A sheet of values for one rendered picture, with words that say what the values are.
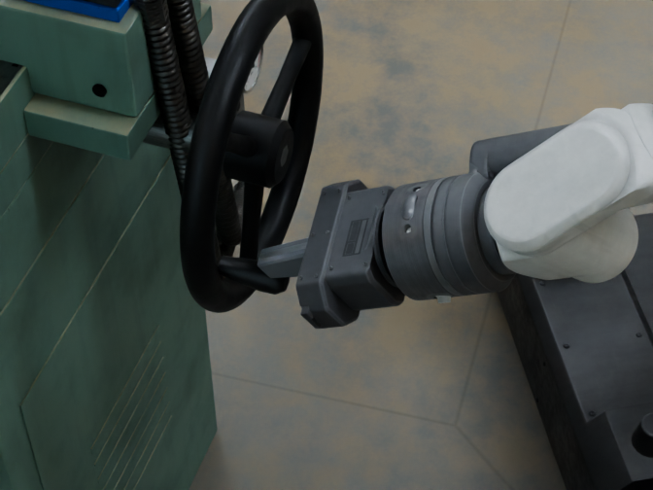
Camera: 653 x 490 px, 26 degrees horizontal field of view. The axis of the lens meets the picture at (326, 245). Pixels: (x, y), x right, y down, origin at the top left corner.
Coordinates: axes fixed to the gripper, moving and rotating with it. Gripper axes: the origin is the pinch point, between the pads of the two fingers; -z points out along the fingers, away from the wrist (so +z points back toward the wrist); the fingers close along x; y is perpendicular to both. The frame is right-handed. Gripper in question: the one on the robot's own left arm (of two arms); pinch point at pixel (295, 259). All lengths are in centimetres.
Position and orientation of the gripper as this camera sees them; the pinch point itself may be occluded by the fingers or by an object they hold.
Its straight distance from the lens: 112.1
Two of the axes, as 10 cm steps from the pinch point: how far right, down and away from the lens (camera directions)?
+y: -5.3, -5.3, -6.6
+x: 2.2, -8.4, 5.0
